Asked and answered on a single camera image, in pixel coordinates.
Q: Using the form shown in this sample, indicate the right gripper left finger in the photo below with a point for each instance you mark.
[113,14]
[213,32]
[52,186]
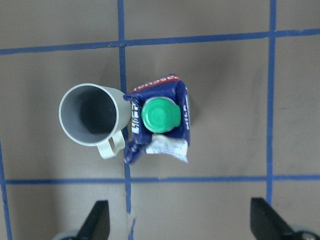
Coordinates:
[97,224]

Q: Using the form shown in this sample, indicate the white ribbed mug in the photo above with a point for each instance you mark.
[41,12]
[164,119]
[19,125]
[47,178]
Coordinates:
[94,116]

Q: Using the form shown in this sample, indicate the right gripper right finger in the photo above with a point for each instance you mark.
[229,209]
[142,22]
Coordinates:
[266,223]

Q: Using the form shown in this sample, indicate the blue white milk carton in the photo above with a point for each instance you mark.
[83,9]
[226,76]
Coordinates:
[160,119]

